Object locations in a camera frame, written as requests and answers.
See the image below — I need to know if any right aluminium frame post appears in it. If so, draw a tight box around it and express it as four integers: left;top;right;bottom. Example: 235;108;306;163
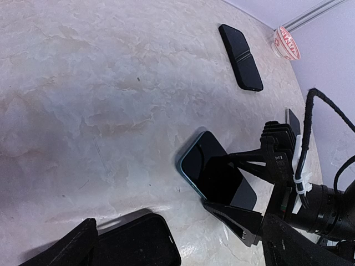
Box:
283;0;346;32

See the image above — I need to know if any red and white patterned bowl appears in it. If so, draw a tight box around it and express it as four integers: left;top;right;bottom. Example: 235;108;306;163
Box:
271;26;301;60

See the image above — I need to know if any black phone case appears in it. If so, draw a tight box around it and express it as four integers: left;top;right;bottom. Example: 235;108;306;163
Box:
219;24;263;92
98;212;181;265

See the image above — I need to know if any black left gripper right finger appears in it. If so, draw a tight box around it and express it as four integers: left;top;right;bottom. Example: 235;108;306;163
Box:
262;214;354;265

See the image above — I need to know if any white-edged black smartphone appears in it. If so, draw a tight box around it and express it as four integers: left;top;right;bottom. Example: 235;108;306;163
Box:
286;109;301;136

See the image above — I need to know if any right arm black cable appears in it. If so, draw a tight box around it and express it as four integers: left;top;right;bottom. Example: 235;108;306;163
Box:
295;88;355;208

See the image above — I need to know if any green-edged black smartphone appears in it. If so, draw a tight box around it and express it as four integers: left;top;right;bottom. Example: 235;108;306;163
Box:
177;131;257;211

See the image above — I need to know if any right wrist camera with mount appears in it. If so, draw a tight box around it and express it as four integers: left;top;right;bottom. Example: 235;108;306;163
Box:
260;121;312;214

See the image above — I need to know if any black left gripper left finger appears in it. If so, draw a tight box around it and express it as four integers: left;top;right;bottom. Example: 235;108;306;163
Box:
22;218;98;265

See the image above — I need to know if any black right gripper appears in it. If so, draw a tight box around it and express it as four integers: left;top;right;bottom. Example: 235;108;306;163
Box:
204;136;294;247

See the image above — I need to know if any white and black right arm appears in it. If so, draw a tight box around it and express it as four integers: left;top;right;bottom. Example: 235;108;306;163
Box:
202;135;354;247

